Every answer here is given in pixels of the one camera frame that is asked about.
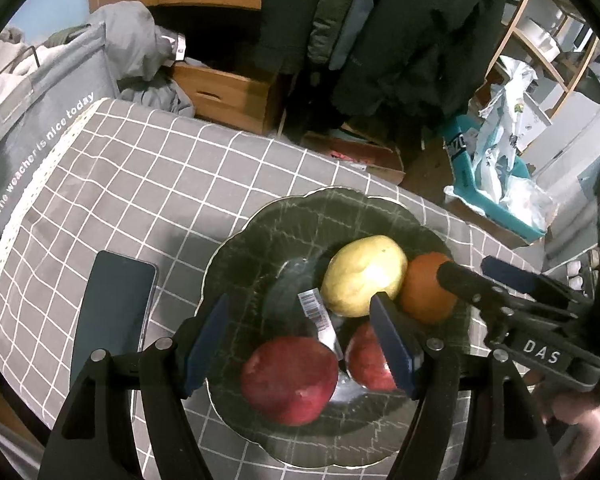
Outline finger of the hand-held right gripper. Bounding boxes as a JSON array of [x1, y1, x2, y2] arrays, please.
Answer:
[[481, 255, 588, 311], [436, 259, 521, 316]]

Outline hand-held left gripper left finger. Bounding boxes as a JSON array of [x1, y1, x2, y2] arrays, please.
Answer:
[[37, 292, 231, 480]]

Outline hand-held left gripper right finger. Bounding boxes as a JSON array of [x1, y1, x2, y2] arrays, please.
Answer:
[[369, 292, 556, 480]]

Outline small red apple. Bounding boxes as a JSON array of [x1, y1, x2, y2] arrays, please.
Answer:
[[344, 321, 398, 393]]

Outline orange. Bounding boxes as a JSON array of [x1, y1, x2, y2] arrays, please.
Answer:
[[399, 252, 460, 325]]

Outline small yellow pear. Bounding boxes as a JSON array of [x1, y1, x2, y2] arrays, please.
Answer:
[[321, 235, 410, 318]]

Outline large red apple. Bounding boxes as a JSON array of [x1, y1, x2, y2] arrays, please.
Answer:
[[240, 336, 340, 427]]

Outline dark green glass bowl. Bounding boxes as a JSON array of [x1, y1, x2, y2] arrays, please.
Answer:
[[200, 187, 473, 466]]

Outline person's right hand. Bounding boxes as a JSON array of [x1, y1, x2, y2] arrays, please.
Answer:
[[527, 372, 600, 426]]

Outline group of shoes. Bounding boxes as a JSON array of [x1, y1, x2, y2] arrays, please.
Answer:
[[567, 260, 598, 291]]

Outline clear plastic bag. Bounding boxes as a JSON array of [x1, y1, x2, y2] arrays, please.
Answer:
[[500, 175, 558, 231]]

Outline dark smartphone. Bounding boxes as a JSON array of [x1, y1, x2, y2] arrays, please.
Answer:
[[70, 250, 159, 386]]

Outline teal plastic bin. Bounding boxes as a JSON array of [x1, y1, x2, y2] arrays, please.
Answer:
[[442, 115, 548, 246]]

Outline plain cardboard box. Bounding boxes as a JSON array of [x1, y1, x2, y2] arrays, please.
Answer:
[[405, 145, 531, 251]]

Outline white printed bag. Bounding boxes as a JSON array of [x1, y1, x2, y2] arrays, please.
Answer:
[[472, 55, 538, 201]]

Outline white plastic basket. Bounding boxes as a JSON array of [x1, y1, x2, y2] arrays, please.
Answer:
[[517, 95, 553, 156]]

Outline cardboard box with red print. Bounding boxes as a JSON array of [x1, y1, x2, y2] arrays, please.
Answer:
[[302, 130, 406, 186]]

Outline grey checked tablecloth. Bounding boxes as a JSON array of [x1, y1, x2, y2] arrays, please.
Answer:
[[0, 97, 551, 480]]

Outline wooden shelf unit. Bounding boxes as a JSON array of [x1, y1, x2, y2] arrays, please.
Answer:
[[485, 0, 600, 116]]

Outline white cooking pot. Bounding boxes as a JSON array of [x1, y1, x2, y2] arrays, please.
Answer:
[[522, 17, 561, 58]]

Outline black hooded coat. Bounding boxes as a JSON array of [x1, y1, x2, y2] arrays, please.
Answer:
[[340, 0, 508, 121]]

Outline wooden drawer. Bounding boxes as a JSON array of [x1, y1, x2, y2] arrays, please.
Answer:
[[172, 60, 281, 136]]

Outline grey jacket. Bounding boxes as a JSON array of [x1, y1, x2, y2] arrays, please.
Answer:
[[329, 0, 381, 71]]

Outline grey fabric laundry hamper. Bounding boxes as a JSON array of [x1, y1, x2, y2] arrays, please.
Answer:
[[0, 22, 121, 241]]

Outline grey clothes pile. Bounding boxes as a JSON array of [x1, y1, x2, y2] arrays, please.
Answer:
[[87, 2, 196, 116]]

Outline black jacket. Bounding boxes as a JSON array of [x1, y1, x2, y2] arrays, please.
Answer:
[[255, 0, 341, 76]]

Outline olive green cloth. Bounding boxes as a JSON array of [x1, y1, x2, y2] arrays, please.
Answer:
[[47, 27, 81, 46]]

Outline white fluffy blanket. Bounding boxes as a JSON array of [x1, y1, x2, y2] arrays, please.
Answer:
[[0, 25, 36, 111]]

